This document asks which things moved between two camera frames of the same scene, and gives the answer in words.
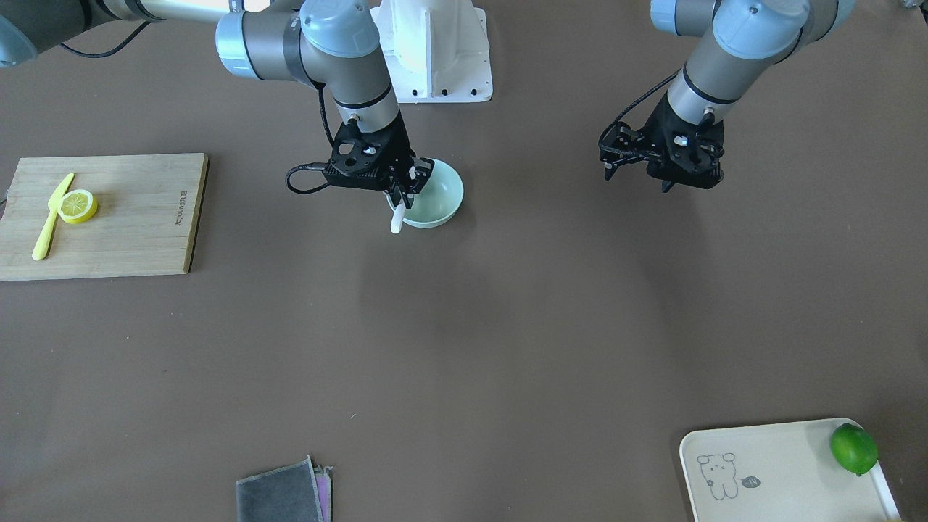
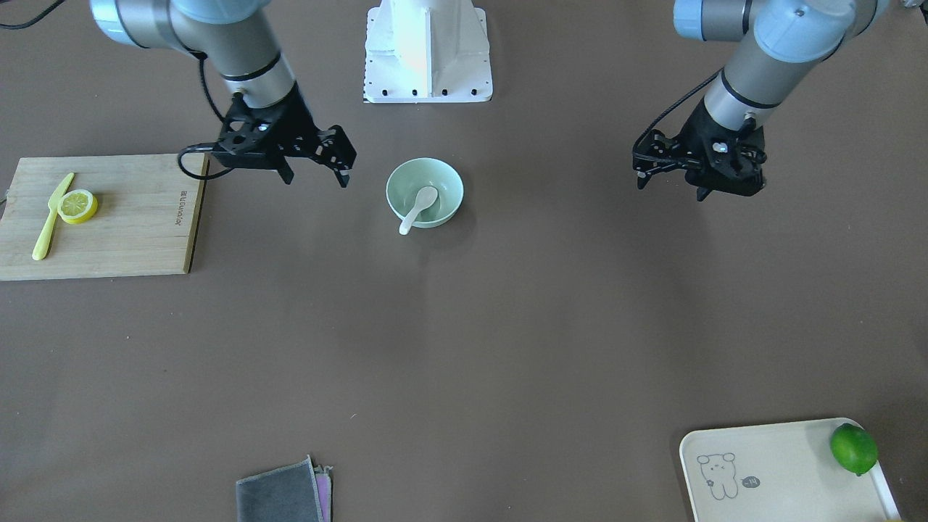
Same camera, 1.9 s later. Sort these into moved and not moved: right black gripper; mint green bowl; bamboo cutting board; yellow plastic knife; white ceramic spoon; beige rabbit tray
Moved: white ceramic spoon; right black gripper
Not moved: yellow plastic knife; mint green bowl; beige rabbit tray; bamboo cutting board
